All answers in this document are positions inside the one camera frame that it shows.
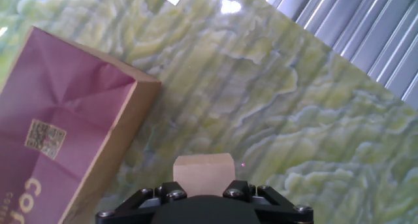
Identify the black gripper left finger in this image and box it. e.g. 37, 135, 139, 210
95, 182, 187, 224

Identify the red brown Costa paper bag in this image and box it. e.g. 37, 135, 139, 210
0, 25, 162, 224

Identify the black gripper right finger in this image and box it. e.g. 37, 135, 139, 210
223, 180, 314, 224

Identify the green marble pattern mat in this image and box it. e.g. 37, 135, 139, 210
0, 0, 418, 224

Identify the small wooden block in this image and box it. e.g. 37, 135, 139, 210
172, 153, 236, 198

